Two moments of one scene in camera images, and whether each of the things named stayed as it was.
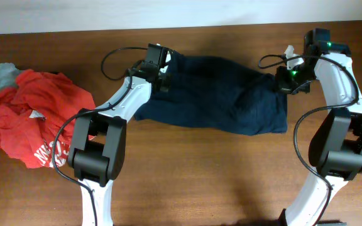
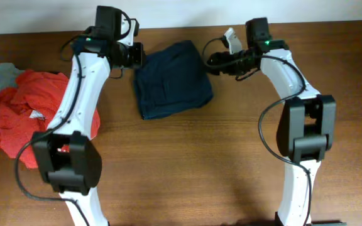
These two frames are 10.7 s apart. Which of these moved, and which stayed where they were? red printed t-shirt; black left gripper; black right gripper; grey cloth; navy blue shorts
Moved: navy blue shorts; black right gripper; black left gripper
Stayed: grey cloth; red printed t-shirt
